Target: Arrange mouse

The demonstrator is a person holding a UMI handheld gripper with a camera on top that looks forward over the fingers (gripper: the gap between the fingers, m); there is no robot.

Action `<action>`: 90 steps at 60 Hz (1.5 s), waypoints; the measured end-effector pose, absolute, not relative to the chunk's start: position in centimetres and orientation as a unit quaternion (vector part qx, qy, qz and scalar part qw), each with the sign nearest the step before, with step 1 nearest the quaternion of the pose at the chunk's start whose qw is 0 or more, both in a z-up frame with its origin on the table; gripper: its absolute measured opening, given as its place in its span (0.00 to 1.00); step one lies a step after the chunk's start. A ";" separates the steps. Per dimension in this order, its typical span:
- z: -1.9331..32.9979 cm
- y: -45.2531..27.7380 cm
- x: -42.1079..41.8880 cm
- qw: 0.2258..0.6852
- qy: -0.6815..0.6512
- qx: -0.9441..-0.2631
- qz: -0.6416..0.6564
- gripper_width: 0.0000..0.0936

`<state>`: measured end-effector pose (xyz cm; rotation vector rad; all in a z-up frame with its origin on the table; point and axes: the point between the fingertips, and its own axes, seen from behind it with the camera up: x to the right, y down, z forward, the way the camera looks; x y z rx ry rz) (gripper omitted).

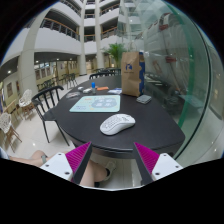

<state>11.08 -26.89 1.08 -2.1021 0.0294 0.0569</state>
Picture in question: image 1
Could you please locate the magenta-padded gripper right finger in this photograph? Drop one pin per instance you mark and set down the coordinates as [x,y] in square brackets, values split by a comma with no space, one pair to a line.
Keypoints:
[165,165]

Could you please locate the grey smartphone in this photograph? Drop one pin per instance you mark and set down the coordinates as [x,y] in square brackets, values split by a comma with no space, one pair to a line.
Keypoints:
[144,99]

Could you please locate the group of dark chairs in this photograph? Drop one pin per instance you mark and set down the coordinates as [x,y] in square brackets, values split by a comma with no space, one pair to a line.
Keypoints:
[68,80]

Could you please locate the clear plastic snack bag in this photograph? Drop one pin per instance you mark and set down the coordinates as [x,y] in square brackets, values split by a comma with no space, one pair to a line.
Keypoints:
[72,95]

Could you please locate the brown paper bag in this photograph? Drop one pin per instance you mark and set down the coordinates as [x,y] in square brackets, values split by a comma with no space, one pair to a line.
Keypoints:
[130,75]

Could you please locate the green potted palm plant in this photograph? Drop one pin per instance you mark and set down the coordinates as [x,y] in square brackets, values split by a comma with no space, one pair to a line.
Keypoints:
[115,51]

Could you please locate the person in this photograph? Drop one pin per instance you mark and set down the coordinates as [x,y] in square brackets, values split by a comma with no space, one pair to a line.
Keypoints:
[90,173]

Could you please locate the light green printed mouse pad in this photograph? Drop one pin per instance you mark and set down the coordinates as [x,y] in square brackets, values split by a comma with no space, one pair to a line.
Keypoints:
[95,103]

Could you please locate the clear packet with blue print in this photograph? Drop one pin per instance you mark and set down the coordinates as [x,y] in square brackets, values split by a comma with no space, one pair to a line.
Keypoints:
[115,91]

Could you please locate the black spindle-back chair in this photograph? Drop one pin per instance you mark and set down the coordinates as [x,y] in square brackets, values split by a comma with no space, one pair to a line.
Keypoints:
[101,74]
[50,115]

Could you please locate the white lattice chair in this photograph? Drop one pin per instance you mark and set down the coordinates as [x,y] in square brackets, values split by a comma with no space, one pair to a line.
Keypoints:
[5,121]
[26,100]

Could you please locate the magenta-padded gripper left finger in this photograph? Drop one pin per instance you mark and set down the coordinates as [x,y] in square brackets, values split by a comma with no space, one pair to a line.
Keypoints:
[60,165]

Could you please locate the white perforated computer mouse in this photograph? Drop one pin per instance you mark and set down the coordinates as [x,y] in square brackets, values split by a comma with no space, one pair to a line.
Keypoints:
[116,124]

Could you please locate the small blue-capped bottle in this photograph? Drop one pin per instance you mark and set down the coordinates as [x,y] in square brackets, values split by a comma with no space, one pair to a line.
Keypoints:
[93,88]

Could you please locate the small white box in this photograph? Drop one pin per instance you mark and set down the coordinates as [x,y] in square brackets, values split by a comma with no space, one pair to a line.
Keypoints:
[80,88]

